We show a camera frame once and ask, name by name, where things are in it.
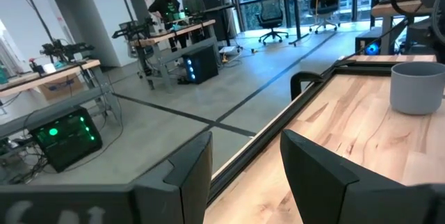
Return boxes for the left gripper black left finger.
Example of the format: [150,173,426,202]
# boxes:
[133,131,213,224]

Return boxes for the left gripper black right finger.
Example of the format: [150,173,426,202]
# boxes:
[280,129,445,224]

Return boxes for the grey ceramic mug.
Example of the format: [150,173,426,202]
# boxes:
[389,61,445,116]

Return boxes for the computer tower with blue lights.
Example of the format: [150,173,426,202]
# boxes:
[182,45,220,86]

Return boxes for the computer tower with green lights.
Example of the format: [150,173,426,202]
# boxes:
[29,106,104,173]

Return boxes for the computer tower with blue fan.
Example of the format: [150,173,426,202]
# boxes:
[355,28,384,56]

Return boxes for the wooden workbench with grey legs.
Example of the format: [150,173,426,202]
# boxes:
[0,58,122,140]
[129,19,224,93]

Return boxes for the brown cardboard box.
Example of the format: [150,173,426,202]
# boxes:
[38,74,85,102]

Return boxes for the black standing desk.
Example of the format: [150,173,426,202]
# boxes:
[280,0,377,48]

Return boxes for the black mesh office chair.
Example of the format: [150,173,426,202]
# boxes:
[254,0,290,46]

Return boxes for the dark office chair white base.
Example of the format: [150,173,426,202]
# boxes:
[305,0,342,35]

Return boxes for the person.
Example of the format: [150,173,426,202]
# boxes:
[147,0,189,53]
[181,0,207,44]

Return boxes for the wooden side table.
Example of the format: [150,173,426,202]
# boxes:
[370,0,426,56]

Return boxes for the black aluminium table frame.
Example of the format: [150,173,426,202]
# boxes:
[207,55,437,205]

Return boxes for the black cable loop at frame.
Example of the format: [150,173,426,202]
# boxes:
[290,71,325,102]

